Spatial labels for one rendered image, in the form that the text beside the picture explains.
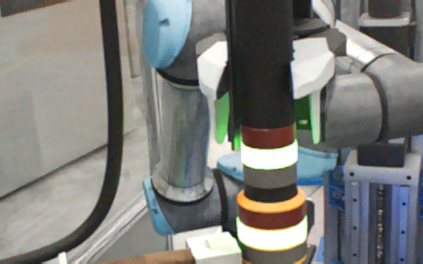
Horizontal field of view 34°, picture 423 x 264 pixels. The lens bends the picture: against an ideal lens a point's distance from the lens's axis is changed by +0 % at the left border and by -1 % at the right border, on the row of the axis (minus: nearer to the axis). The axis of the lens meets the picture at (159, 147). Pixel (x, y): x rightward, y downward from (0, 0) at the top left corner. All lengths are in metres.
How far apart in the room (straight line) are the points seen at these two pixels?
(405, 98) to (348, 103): 0.06
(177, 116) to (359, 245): 0.50
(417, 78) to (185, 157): 0.56
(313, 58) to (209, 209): 0.92
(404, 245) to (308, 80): 1.05
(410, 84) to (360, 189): 0.69
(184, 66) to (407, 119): 0.42
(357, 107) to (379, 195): 0.72
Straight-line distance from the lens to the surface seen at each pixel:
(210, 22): 1.02
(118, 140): 0.41
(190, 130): 1.16
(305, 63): 0.41
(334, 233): 1.54
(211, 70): 0.41
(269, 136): 0.42
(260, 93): 0.41
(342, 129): 0.70
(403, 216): 1.41
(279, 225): 0.43
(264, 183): 0.43
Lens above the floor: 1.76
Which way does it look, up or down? 19 degrees down
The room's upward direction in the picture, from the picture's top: 5 degrees counter-clockwise
